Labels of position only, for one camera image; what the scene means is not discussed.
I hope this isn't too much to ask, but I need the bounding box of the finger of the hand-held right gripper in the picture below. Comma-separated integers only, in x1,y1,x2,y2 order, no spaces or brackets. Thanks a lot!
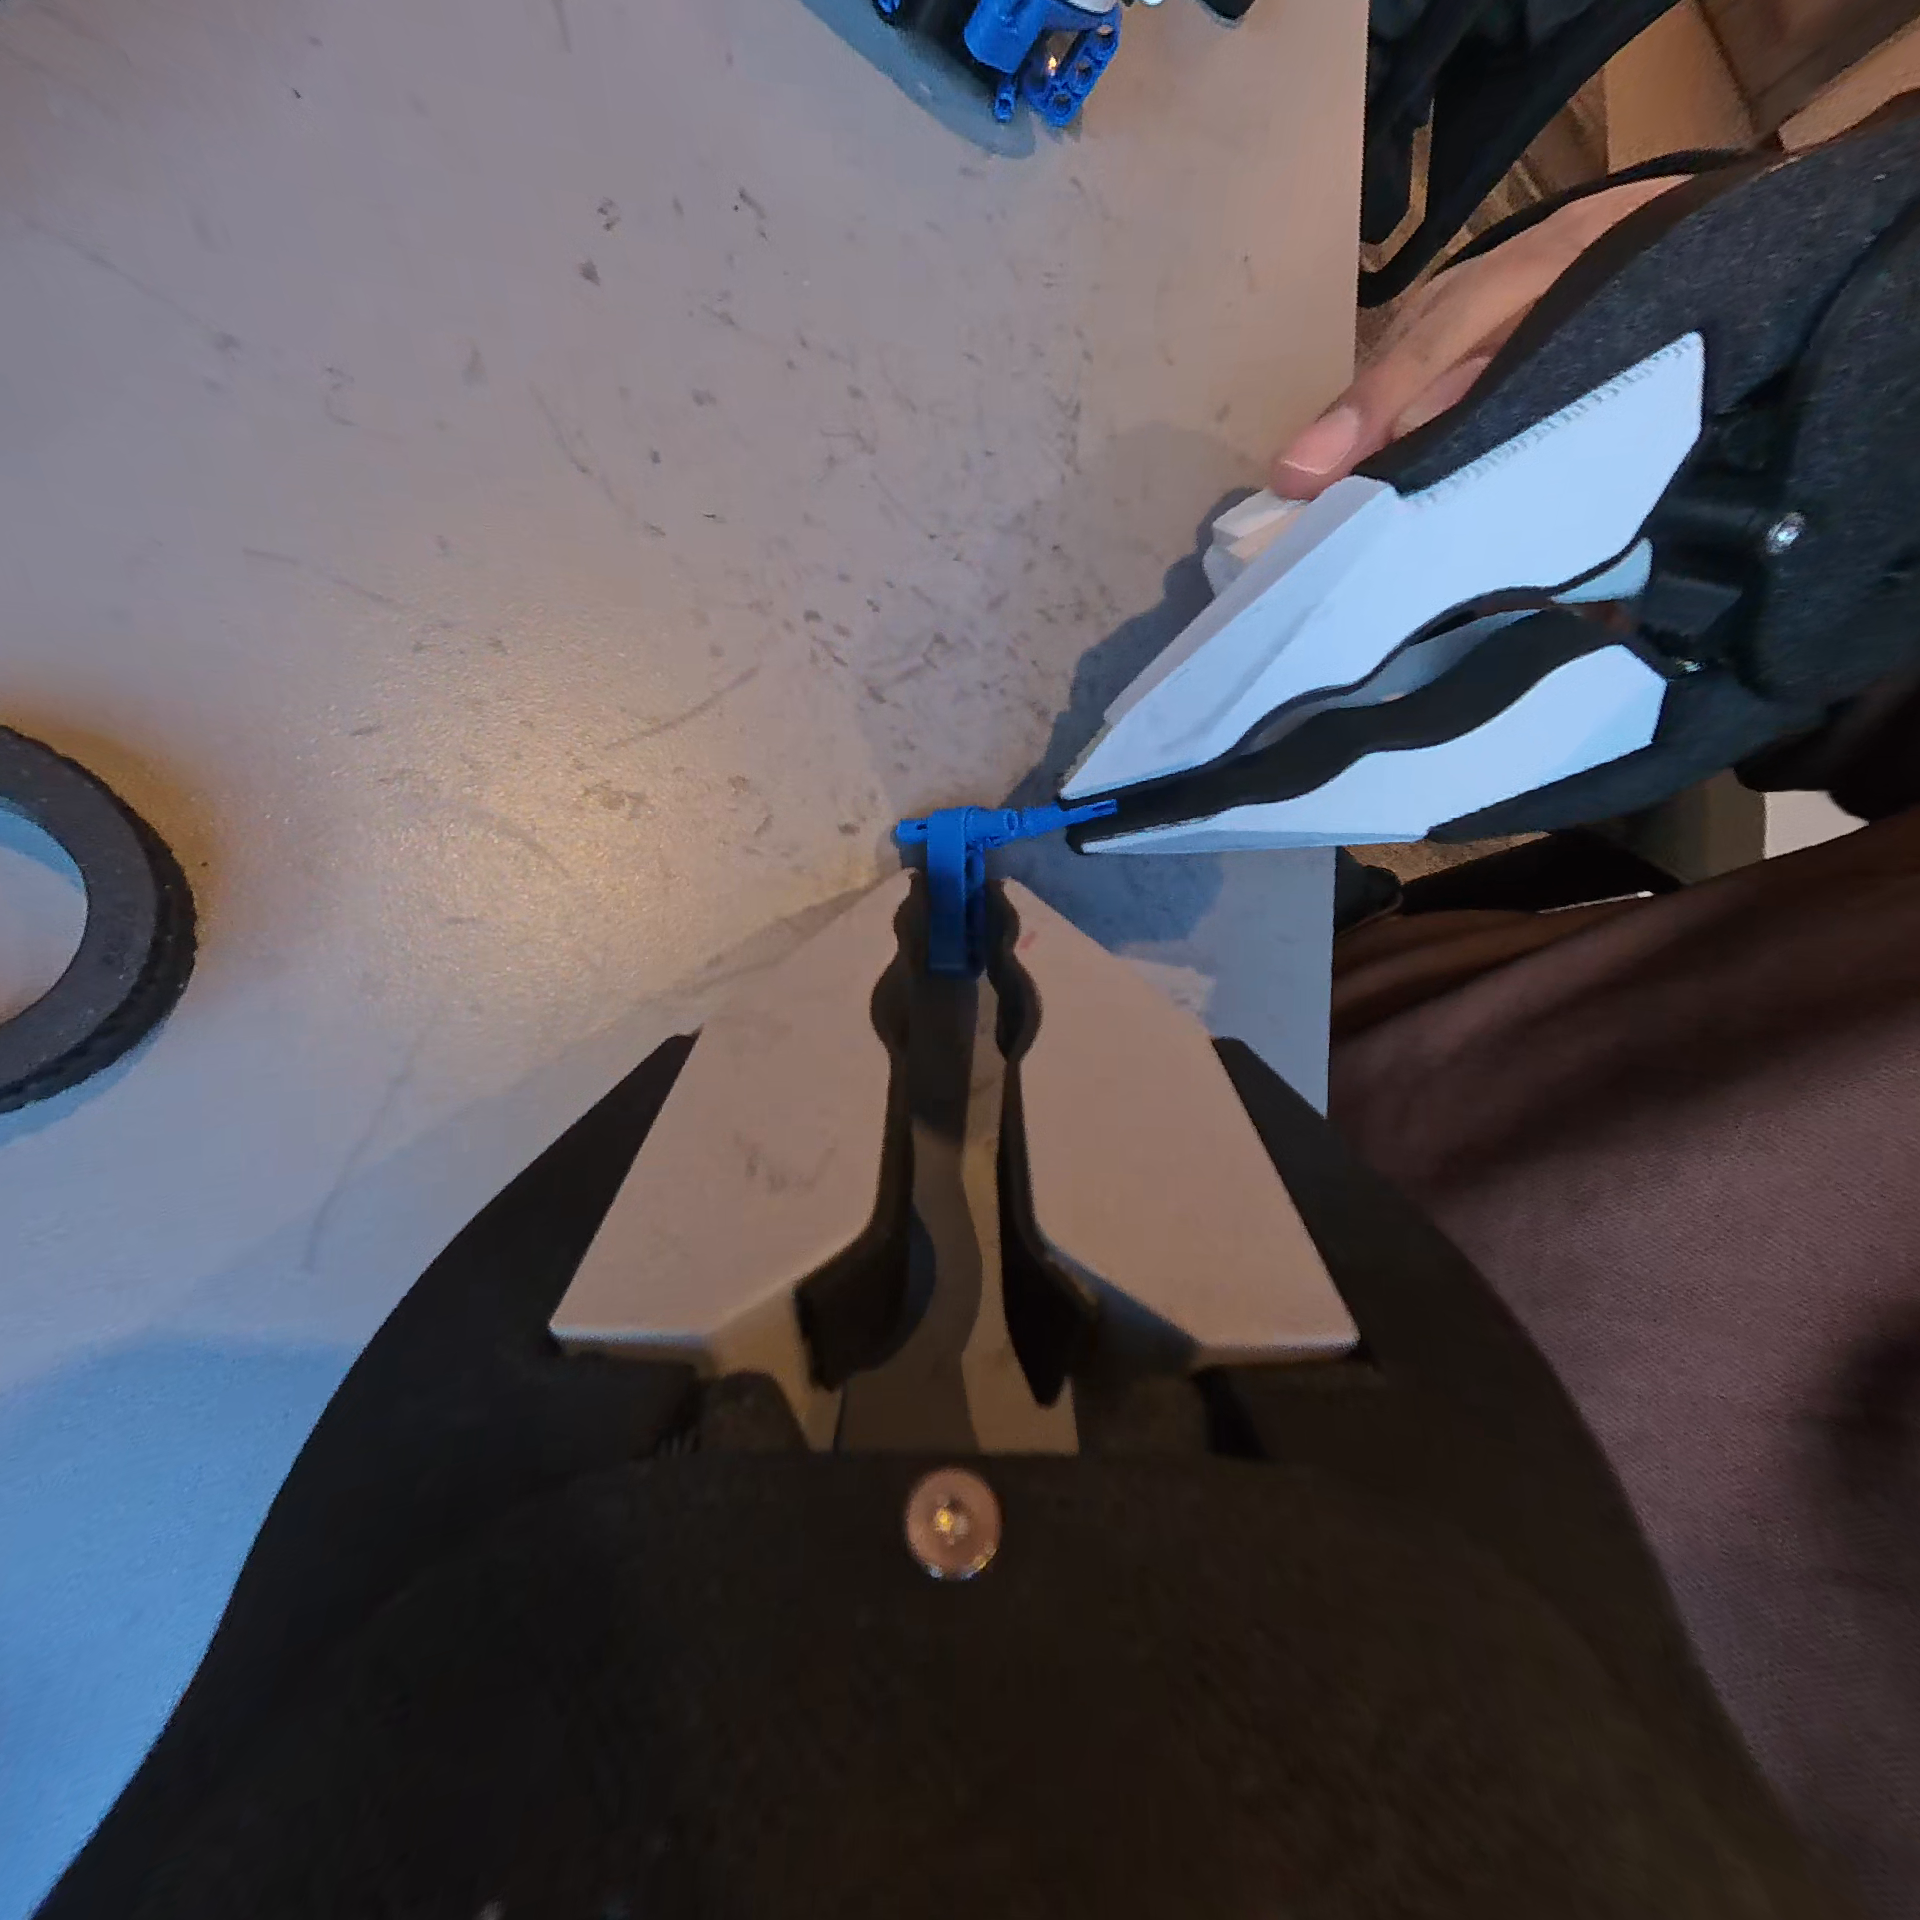
1053,334,1711,804
1066,607,1673,859

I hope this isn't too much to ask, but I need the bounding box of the grey desk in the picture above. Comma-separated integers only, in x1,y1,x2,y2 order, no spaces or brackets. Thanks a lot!
0,0,1373,1920

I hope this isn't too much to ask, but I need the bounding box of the person's right hand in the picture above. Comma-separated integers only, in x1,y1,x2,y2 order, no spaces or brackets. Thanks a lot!
1271,175,1704,507

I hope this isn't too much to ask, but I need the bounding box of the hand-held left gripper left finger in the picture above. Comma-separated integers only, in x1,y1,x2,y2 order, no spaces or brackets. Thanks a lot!
547,872,939,1389

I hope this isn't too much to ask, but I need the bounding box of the black toy tyre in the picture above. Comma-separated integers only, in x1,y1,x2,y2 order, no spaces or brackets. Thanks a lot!
0,726,201,1116

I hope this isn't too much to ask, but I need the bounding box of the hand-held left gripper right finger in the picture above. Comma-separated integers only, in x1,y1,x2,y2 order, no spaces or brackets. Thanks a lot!
982,877,1363,1412

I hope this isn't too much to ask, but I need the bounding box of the toy car model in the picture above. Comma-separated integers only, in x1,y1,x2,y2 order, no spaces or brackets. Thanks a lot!
878,0,1255,125

